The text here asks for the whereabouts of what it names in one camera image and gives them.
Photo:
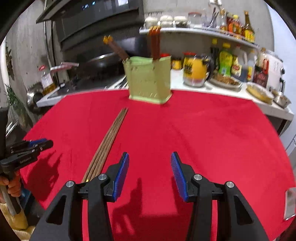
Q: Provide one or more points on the wooden chopstick pair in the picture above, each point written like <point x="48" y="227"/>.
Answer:
<point x="157" y="40"/>
<point x="152" y="35"/>

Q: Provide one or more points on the green sauce bottle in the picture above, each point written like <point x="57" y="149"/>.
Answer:
<point x="225" y="60"/>

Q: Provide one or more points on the green utensil holder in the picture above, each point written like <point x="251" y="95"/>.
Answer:
<point x="148" y="80"/>

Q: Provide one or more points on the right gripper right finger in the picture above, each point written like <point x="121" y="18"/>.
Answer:
<point x="236" y="218"/>

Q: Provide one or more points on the yellow rimmed dish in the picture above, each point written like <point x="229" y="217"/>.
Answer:
<point x="260" y="93"/>

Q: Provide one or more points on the white jug soy sauce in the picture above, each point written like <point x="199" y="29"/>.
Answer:
<point x="239" y="67"/>

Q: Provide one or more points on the white wall shelf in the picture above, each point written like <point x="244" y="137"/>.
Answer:
<point x="215" y="33"/>

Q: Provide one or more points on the cooking oil bottle red cap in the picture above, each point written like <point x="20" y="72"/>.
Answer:
<point x="46" y="80"/>

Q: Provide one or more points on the white rice cooker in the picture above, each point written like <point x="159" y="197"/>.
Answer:
<point x="269" y="70"/>

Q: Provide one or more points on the steel bowl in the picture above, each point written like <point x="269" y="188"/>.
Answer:
<point x="279" y="98"/>

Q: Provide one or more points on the red tablecloth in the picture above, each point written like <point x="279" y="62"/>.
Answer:
<point x="223" y="138"/>

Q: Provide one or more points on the range hood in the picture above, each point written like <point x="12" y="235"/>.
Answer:
<point x="79" y="21"/>

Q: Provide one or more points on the person left hand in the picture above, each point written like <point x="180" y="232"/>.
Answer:
<point x="14" y="185"/>

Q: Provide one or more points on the plate with food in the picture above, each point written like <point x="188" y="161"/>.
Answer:
<point x="225" y="81"/>

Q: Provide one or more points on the black wok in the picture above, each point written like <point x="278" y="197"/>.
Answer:
<point x="101" y="67"/>

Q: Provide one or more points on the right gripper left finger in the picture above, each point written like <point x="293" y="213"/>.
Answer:
<point x="62" y="219"/>

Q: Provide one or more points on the dark tall sauce bottle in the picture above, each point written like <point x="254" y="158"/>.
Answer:
<point x="248" y="32"/>

